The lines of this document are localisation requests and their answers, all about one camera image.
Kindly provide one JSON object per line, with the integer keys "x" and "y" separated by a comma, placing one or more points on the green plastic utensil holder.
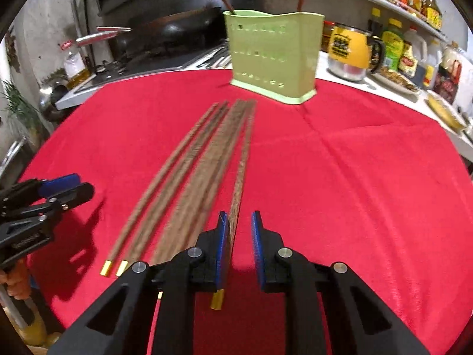
{"x": 273, "y": 55}

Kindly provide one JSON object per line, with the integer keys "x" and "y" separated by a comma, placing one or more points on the steel pot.
{"x": 51, "y": 98}

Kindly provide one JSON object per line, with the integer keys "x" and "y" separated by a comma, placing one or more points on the black wok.
{"x": 177, "y": 26}

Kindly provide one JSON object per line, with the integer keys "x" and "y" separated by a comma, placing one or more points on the cooking oil bottle red cap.
{"x": 74, "y": 64}

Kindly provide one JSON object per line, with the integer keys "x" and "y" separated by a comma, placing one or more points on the yellow bowl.
{"x": 445, "y": 112}

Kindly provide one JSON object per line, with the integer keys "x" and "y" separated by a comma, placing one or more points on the green leafy vegetables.
{"x": 16, "y": 107}

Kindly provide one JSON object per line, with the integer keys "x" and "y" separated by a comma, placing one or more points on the black cooktop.
{"x": 155, "y": 61}

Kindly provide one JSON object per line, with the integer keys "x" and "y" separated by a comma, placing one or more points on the plate with food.
{"x": 399, "y": 79}

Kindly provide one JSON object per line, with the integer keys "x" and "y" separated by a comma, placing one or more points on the person's left hand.
{"x": 16, "y": 279}

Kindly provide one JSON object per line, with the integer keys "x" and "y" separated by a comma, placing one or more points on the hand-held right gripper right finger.
{"x": 257, "y": 244}

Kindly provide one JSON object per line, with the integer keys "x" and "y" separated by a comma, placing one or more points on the white bottle yellow label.
{"x": 430, "y": 70}

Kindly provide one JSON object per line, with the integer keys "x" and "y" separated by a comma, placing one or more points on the red packet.
{"x": 447, "y": 85}

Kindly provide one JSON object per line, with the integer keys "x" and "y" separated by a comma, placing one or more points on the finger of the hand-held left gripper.
{"x": 75, "y": 194}
{"x": 59, "y": 185}

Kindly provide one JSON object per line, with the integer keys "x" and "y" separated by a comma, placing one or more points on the metal kitchen tongs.
{"x": 218, "y": 59}

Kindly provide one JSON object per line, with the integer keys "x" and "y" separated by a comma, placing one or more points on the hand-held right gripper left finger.
{"x": 221, "y": 236}

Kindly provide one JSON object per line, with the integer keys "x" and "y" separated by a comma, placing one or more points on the dark bottle yellow cap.
{"x": 376, "y": 26}

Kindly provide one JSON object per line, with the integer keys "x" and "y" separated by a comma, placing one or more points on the green plastic bottle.
{"x": 391, "y": 44}

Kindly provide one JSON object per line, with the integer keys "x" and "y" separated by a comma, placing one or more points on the red table cloth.
{"x": 351, "y": 173}

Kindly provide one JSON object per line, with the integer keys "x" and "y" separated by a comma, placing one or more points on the steel spatula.
{"x": 114, "y": 29}

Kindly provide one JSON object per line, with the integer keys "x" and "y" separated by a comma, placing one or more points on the yellow steel jug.
{"x": 347, "y": 48}

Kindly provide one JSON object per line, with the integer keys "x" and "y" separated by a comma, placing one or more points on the glass jar red lid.
{"x": 327, "y": 39}

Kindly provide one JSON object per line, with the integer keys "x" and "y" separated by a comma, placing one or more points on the brown sauce bottle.
{"x": 432, "y": 11}

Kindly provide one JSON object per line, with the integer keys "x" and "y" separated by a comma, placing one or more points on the white bottle red label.
{"x": 410, "y": 57}

